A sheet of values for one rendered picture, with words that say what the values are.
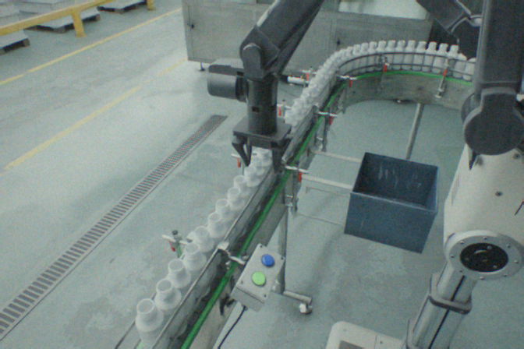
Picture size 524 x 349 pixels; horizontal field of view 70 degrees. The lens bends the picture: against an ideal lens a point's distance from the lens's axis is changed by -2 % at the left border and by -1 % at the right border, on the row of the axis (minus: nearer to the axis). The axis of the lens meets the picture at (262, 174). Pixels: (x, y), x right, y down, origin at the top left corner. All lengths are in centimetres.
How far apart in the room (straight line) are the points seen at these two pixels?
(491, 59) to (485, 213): 40
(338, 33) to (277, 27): 371
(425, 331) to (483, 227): 49
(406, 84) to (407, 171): 93
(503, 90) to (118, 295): 219
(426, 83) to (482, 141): 194
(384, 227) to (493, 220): 68
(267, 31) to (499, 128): 37
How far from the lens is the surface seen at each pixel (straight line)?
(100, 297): 245
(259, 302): 94
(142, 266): 252
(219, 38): 485
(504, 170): 85
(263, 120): 70
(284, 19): 62
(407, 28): 423
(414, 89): 257
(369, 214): 152
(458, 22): 104
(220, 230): 103
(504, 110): 61
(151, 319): 87
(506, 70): 62
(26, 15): 808
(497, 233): 97
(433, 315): 127
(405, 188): 180
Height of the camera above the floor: 185
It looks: 36 degrees down
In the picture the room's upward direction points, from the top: straight up
